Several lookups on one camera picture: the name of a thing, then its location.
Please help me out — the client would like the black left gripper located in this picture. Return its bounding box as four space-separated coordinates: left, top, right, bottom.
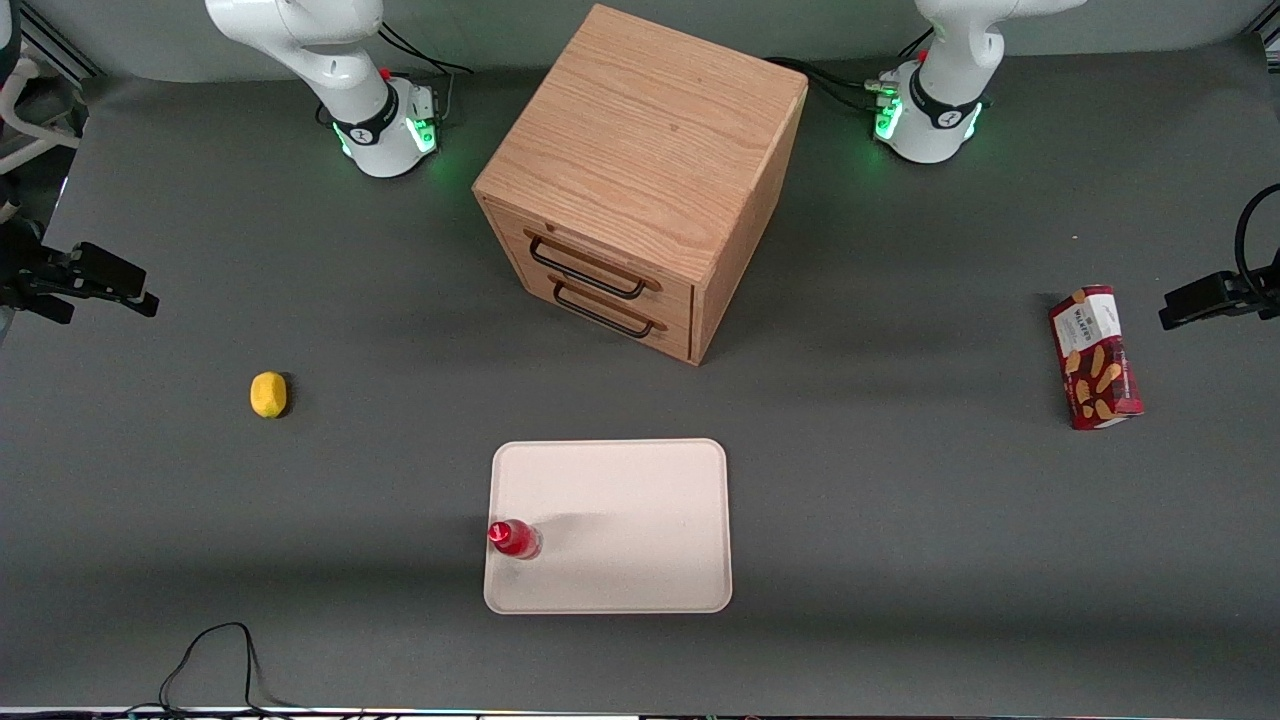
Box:
1159 262 1280 332

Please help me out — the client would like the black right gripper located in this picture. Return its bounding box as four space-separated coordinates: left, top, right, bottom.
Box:
0 222 161 325

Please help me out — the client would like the red coke bottle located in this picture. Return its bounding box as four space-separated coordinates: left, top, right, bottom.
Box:
487 519 543 562

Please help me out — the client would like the cream plastic tray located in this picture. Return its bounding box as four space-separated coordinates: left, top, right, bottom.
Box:
484 438 733 615

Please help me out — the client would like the red tartan shortbread box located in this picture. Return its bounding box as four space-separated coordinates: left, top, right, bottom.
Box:
1049 285 1145 431

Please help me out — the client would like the yellow lemon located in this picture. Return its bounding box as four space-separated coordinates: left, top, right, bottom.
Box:
250 371 289 419

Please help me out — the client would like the wooden drawer front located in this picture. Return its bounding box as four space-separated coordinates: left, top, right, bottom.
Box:
486 203 697 313
498 258 695 363

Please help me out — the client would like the wooden two-drawer cabinet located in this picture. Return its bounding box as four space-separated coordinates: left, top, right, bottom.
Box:
472 4 809 367

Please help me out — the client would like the black looped gripper cable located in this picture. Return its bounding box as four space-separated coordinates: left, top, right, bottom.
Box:
1234 183 1280 293

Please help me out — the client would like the black right arm base cable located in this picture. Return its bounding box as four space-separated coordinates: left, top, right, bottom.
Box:
378 22 477 129

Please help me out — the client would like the black arm base cable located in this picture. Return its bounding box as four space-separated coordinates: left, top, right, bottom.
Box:
378 22 477 129
765 28 936 113

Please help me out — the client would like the thin black table cable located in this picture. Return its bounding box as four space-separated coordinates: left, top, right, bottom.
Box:
158 622 296 717

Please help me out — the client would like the black left arm base cable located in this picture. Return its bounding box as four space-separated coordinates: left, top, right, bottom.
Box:
765 28 936 113

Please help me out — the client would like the black wire drawer handle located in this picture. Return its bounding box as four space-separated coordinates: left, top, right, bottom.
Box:
550 275 668 339
526 230 663 301

